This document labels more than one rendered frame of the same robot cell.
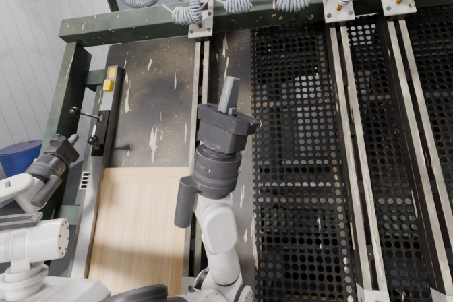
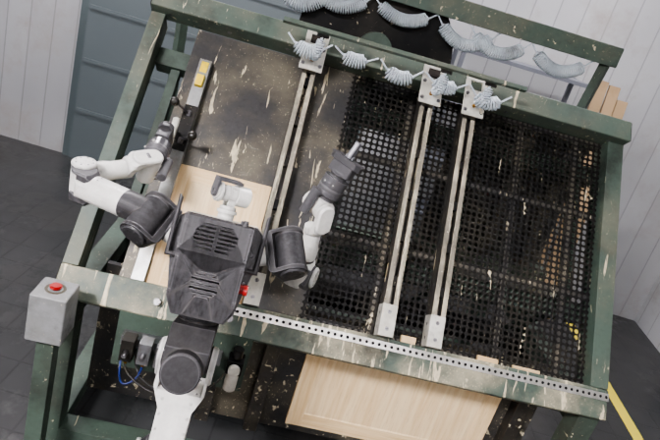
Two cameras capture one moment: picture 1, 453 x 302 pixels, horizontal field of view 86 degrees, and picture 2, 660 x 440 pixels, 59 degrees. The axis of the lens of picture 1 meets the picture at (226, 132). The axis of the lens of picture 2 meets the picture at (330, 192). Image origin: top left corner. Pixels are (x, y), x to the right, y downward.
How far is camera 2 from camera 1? 155 cm
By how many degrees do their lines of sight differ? 17
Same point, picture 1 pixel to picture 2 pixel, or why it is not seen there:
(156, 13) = (269, 25)
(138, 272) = not seen: hidden behind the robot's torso
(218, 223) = (327, 214)
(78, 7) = not seen: outside the picture
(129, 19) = (240, 20)
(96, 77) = (173, 60)
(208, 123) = (339, 161)
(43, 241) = (247, 195)
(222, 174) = (338, 189)
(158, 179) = not seen: hidden behind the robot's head
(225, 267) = (312, 248)
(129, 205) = (202, 205)
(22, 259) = (233, 201)
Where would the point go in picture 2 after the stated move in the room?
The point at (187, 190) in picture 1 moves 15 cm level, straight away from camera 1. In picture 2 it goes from (317, 192) to (301, 175)
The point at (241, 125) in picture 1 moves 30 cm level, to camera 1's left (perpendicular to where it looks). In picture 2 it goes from (357, 168) to (269, 149)
